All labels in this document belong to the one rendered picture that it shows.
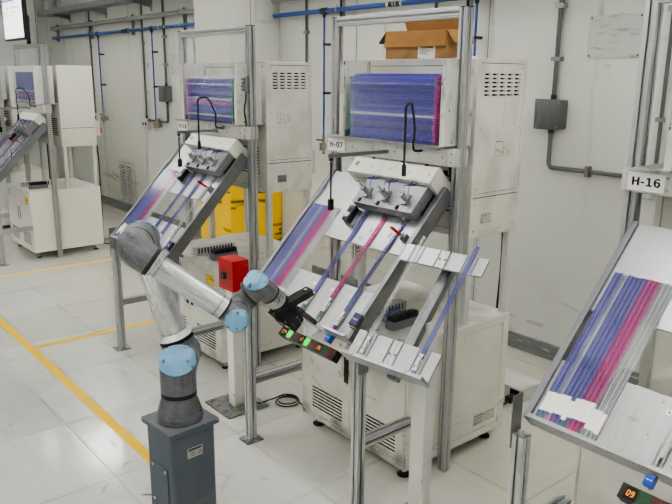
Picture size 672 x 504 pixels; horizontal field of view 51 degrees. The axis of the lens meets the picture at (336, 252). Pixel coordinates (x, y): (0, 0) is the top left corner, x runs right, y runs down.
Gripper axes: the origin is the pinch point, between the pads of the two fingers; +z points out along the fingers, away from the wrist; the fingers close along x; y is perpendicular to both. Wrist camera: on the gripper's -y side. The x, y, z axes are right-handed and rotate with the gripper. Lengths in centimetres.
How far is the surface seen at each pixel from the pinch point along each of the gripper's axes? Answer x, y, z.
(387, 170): -17, -73, 2
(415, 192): 2, -66, 4
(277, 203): -305, -125, 156
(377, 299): 10.1, -21.2, 9.9
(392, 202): -6, -59, 4
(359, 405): 14.1, 13.9, 27.9
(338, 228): -33, -45, 10
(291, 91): -135, -120, 9
